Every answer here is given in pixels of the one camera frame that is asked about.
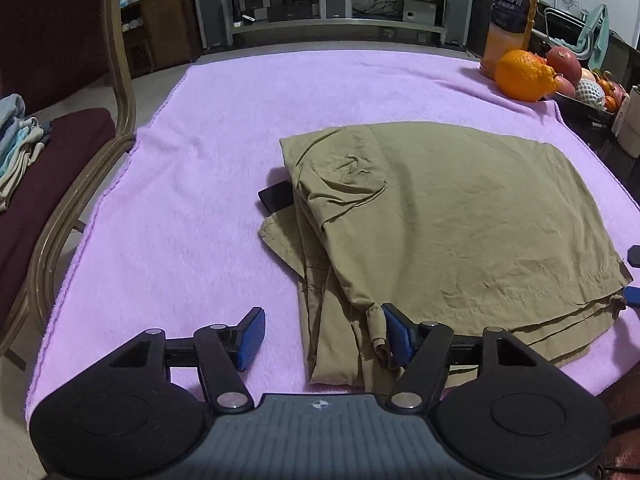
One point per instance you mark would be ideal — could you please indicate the wooden cabinet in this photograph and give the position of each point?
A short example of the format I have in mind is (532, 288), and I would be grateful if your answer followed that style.
(165, 30)

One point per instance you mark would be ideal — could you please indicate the pink towel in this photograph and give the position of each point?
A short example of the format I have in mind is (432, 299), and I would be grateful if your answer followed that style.
(200, 185)

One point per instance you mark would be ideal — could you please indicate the small tangerine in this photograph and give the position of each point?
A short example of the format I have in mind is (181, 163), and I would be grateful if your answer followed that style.
(610, 102)

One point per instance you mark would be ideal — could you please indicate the black flat object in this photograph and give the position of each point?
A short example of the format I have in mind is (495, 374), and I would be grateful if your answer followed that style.
(275, 199)

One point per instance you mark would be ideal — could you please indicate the maroon chair with gold frame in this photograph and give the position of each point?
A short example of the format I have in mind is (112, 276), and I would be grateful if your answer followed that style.
(50, 35)

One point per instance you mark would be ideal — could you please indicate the orange juice bottle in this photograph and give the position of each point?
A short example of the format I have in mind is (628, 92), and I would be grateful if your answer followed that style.
(510, 15)

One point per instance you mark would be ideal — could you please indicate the small red apple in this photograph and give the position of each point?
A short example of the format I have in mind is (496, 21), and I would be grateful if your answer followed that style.
(566, 87)

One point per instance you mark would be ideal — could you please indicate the small grey speaker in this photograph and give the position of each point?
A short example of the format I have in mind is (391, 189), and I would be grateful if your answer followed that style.
(335, 6)

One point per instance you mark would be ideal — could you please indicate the big red apple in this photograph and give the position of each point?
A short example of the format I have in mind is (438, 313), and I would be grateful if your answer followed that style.
(564, 64)

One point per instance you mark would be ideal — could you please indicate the dragon fruit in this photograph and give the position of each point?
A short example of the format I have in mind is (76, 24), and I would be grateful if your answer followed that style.
(616, 89)

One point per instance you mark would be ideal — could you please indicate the grey subwoofer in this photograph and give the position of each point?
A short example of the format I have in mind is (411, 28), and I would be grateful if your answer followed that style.
(419, 11)

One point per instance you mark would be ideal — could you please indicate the fruit in white foam net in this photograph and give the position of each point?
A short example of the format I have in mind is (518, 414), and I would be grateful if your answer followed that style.
(590, 94)

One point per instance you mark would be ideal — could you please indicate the office chair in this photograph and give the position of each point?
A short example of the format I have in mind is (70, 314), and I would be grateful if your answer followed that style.
(565, 30)

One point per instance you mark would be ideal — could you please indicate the stack of folded clothes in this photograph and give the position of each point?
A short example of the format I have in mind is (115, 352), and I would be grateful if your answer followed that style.
(15, 150)

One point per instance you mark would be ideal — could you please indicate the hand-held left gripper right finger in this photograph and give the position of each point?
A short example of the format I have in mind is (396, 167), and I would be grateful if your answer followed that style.
(397, 336)

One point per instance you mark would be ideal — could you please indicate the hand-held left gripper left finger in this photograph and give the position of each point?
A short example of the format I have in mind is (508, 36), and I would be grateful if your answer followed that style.
(252, 334)

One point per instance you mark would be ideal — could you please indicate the white desk fan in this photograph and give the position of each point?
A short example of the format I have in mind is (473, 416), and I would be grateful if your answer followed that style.
(566, 2)

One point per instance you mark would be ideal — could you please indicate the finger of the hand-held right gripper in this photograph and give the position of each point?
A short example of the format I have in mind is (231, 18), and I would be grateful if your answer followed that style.
(633, 296)
(634, 255)

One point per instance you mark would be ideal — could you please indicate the dark fruit tray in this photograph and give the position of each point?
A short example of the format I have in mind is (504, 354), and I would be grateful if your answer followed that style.
(580, 109)

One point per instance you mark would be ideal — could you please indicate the pale round fruit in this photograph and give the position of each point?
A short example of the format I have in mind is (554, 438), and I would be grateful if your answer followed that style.
(588, 75)

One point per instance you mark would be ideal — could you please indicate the tall grey speaker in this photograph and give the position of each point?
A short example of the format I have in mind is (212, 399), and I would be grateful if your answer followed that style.
(210, 5)
(455, 2)

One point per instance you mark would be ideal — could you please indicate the mint green garment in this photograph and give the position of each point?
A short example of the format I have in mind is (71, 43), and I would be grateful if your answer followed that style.
(596, 35)

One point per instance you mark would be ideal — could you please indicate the grey tv stand shelf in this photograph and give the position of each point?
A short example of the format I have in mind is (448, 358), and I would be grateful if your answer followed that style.
(340, 27)

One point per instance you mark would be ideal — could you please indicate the large orange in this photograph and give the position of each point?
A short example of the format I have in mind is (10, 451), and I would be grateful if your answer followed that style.
(522, 75)

